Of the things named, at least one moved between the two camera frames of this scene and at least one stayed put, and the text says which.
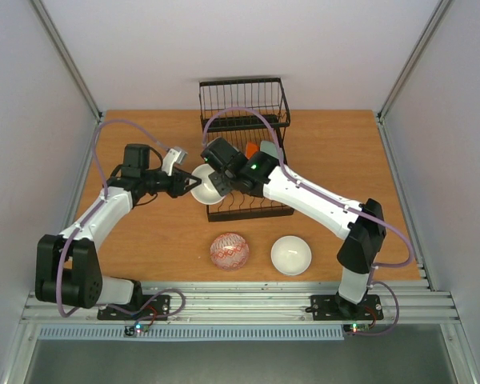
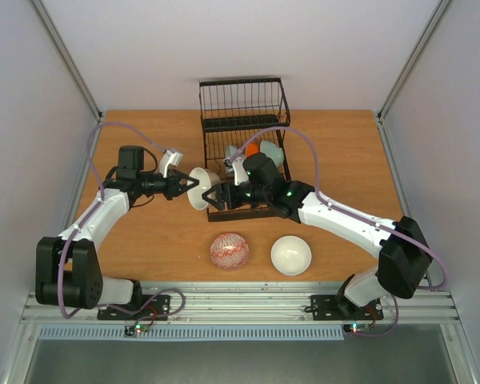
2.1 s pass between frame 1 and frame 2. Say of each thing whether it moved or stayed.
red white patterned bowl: stayed
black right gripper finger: moved
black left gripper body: stayed
